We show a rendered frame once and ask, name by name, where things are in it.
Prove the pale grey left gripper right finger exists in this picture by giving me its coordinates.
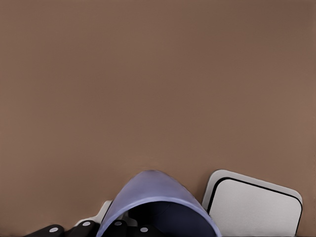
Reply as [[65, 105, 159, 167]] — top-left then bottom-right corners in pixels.
[[102, 211, 164, 237]]

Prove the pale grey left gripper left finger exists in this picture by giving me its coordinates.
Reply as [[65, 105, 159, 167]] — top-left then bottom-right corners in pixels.
[[24, 199, 114, 237]]

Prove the blue-purple cup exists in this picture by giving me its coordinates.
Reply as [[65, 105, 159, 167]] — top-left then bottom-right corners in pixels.
[[95, 169, 223, 237]]

